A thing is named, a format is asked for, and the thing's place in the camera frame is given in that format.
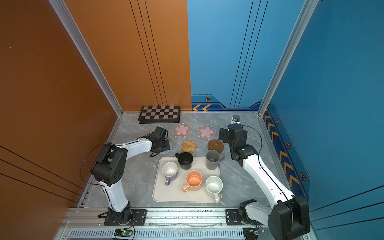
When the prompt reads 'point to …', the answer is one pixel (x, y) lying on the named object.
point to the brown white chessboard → (160, 114)
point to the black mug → (185, 159)
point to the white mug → (214, 185)
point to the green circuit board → (123, 232)
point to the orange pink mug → (194, 181)
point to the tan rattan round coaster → (189, 146)
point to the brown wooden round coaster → (215, 145)
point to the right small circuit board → (252, 233)
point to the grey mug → (212, 159)
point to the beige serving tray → (173, 192)
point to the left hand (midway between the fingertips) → (166, 145)
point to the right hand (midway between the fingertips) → (228, 129)
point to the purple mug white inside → (169, 169)
